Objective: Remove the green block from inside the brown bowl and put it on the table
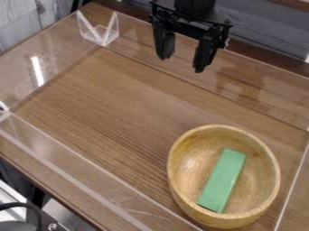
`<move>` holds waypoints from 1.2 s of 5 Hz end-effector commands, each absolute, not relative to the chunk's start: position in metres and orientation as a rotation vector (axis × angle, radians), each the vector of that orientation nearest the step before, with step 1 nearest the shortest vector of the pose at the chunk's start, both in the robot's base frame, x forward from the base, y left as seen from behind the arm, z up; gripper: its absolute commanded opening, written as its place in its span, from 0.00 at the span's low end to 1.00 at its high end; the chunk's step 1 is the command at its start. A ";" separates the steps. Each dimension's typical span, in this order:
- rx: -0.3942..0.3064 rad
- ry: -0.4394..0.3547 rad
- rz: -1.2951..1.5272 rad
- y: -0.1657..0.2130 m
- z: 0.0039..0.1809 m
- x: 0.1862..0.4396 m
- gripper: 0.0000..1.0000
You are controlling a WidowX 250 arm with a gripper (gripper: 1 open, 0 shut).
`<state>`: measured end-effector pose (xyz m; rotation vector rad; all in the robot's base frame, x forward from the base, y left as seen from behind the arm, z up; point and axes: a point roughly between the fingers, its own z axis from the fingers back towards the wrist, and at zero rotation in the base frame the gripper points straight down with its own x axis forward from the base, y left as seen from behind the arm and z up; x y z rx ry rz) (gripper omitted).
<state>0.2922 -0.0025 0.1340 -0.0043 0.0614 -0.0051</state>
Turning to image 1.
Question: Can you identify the clear acrylic tray wall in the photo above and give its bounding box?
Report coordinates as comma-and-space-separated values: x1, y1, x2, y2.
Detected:
0, 4, 309, 231

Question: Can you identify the brown wooden bowl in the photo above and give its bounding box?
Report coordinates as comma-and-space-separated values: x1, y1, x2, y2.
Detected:
167, 125, 280, 229

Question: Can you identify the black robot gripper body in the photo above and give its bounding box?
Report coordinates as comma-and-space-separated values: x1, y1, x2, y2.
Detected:
149, 0, 232, 48

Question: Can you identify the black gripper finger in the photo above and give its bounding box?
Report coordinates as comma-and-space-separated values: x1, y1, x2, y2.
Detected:
192, 37, 216, 73
153, 21, 175, 60

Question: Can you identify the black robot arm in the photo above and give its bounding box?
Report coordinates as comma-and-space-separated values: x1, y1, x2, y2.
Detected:
149, 0, 232, 73

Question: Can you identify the green rectangular block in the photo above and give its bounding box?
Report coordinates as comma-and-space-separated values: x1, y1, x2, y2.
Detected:
196, 149, 246, 213

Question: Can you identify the clear acrylic corner bracket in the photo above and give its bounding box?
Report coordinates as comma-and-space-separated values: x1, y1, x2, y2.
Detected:
76, 11, 118, 47

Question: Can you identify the black cable bottom left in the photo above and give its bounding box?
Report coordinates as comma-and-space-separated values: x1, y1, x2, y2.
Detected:
0, 201, 42, 231

